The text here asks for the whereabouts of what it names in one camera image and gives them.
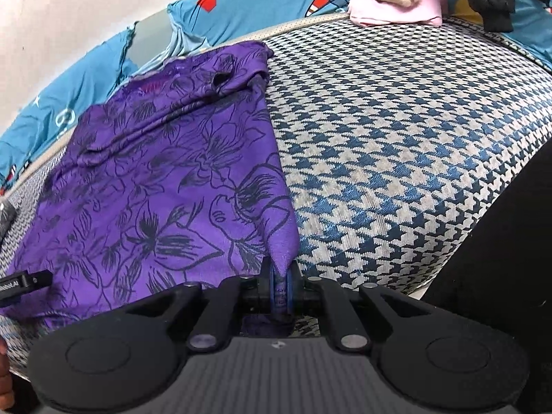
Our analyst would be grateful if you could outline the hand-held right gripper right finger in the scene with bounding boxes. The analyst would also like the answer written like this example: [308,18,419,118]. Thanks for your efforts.
[287,268,433,352]

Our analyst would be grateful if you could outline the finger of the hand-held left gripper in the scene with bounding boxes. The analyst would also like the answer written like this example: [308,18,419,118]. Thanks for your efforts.
[0,269,53,305]

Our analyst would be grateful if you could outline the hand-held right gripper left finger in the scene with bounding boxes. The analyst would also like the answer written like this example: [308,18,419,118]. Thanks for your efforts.
[124,258,277,352]

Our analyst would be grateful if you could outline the purple floral garment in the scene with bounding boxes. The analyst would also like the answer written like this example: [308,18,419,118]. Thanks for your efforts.
[0,41,300,337]

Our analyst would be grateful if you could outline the person's left hand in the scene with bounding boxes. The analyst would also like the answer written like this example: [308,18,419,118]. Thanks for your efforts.
[0,339,12,405]

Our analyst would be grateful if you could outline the houndstooth bed cover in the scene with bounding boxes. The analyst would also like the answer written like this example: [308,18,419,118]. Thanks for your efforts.
[0,12,552,376]

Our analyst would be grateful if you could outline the blue cartoon print bedcover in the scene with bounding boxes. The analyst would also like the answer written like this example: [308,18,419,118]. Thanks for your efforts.
[0,0,552,195]

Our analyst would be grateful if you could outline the pink garment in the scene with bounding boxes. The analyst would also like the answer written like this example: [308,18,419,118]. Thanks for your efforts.
[347,0,444,28]

